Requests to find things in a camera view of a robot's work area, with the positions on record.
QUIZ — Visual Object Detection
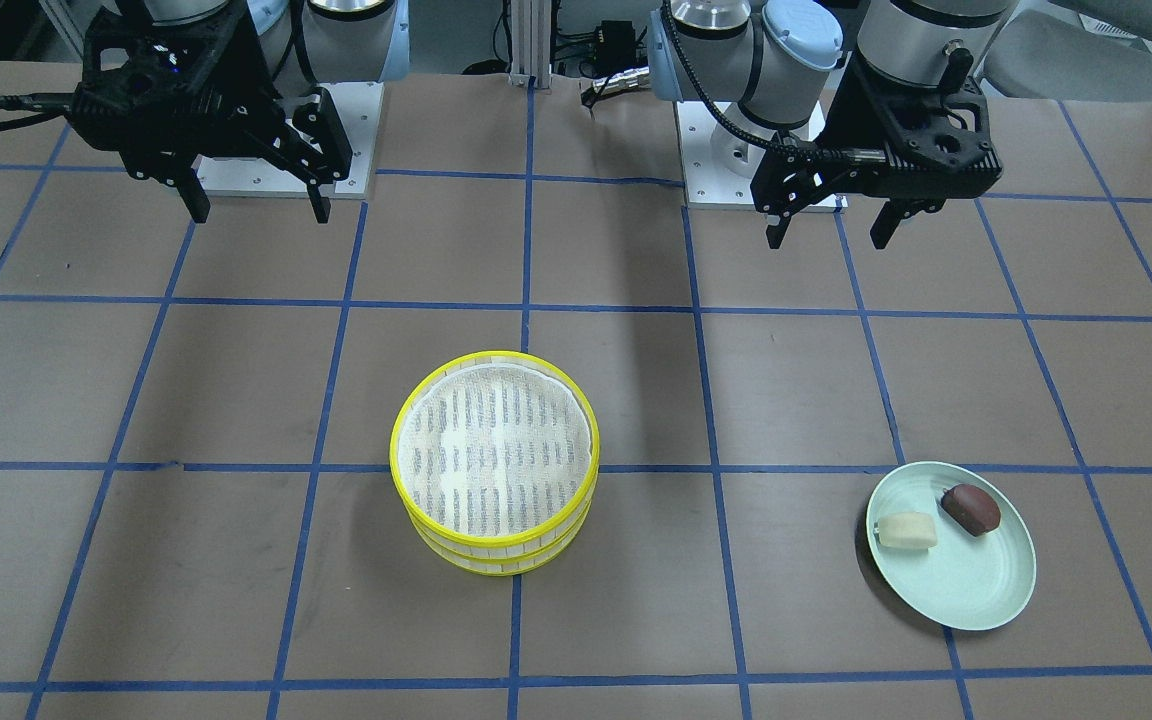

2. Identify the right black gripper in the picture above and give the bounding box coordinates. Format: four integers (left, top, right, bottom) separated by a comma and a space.
69, 8, 353, 223

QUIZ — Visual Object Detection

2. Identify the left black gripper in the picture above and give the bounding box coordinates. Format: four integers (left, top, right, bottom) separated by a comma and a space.
751, 61, 1005, 250

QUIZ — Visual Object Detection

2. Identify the white steamed bun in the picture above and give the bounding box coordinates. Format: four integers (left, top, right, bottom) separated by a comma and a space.
874, 511, 940, 551

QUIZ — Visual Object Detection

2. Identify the brown steamed bun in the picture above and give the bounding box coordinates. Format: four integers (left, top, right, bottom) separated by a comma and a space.
940, 483, 1002, 537

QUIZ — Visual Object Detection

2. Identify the yellow top steamer layer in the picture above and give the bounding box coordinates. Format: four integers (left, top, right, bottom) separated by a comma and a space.
389, 350, 602, 548

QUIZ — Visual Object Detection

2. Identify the yellow steamer layer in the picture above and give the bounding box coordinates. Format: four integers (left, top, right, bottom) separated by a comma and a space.
389, 350, 602, 548
408, 495, 594, 577

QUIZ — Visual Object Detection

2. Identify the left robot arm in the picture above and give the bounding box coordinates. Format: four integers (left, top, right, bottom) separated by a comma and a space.
646, 1, 1009, 250

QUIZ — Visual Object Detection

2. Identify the yellow bottom steamer layer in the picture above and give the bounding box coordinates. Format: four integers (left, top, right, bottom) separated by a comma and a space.
408, 495, 594, 577

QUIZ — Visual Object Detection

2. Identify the grey chair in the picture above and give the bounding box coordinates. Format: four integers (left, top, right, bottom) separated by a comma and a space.
980, 1, 1152, 104

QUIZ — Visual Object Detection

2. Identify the black power adapter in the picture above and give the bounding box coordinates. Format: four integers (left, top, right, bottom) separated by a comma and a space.
591, 20, 637, 77

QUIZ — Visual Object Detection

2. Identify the light green plate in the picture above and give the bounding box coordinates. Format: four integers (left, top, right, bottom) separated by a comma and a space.
865, 461, 1037, 632

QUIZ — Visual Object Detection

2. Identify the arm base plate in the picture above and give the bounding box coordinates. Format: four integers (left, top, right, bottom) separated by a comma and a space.
197, 82, 385, 200
674, 100, 848, 213

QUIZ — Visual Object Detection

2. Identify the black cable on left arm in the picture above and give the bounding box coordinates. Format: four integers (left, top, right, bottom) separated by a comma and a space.
660, 0, 797, 153

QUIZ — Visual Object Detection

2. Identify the aluminium frame post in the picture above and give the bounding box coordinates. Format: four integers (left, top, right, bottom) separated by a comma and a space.
506, 0, 556, 92

